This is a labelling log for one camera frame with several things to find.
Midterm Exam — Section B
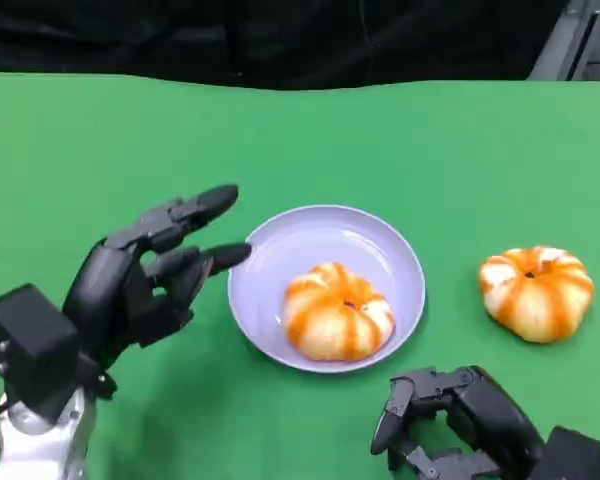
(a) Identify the green table cloth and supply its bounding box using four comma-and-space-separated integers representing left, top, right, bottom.
0, 71, 600, 480

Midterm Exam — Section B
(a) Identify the orange and white bread roll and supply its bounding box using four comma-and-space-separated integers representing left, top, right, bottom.
284, 261, 397, 363
478, 245, 596, 345

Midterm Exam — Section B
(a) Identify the lilac plate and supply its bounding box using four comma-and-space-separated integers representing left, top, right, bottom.
227, 203, 427, 374

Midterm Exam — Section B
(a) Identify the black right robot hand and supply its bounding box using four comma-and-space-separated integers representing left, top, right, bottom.
370, 365, 547, 480

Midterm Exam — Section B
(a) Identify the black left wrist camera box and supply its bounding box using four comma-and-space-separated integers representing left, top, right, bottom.
0, 283, 82, 422

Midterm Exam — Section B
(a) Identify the grey metal frame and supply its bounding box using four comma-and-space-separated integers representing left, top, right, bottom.
527, 0, 600, 82

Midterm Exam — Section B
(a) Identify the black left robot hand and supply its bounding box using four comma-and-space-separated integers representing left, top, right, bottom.
62, 184, 254, 352

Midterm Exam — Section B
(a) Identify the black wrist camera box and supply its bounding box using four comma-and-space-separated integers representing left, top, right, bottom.
0, 283, 82, 422
537, 425, 600, 480

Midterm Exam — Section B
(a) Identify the black backdrop cloth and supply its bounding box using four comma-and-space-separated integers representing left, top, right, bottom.
0, 0, 567, 91

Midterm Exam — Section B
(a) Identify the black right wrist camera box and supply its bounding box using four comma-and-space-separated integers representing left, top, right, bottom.
537, 425, 600, 480

